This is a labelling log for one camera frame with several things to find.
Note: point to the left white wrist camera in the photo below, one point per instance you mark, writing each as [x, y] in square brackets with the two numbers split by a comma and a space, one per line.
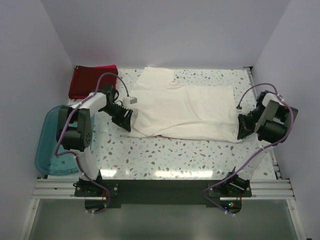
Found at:
[129, 100]

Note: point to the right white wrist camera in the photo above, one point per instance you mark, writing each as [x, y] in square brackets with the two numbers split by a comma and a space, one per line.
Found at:
[243, 110]

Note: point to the white t-shirt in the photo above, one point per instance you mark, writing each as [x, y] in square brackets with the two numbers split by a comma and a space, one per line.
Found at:
[181, 111]

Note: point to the blue plastic basket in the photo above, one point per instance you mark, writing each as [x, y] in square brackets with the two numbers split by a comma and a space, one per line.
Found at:
[50, 150]

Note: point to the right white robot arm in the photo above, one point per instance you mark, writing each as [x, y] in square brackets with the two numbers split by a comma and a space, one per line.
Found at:
[271, 121]

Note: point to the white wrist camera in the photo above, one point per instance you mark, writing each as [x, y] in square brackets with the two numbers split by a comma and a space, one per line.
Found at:
[243, 110]
[129, 100]

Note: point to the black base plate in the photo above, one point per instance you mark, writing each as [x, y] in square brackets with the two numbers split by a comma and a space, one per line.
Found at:
[116, 193]

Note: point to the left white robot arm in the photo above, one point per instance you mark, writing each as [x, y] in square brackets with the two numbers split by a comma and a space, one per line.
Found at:
[96, 101]

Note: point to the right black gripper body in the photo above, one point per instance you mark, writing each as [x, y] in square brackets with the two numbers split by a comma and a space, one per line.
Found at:
[249, 121]

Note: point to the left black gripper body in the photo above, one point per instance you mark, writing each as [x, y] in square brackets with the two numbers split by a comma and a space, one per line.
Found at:
[115, 111]

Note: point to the aluminium frame rail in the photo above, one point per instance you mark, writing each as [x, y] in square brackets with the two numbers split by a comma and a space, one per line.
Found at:
[46, 189]

